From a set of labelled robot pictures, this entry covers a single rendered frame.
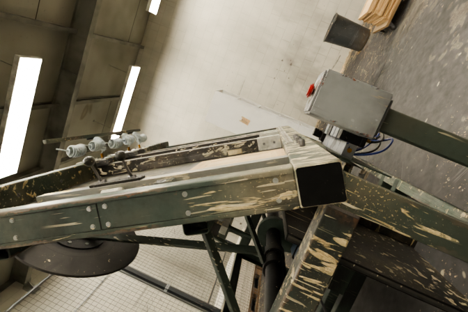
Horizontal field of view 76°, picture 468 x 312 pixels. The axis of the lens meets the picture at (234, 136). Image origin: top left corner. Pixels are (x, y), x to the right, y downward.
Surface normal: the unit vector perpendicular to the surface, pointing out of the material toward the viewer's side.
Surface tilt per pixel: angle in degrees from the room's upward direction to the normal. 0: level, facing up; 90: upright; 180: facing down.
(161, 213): 90
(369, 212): 90
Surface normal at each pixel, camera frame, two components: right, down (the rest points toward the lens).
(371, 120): -0.12, 0.07
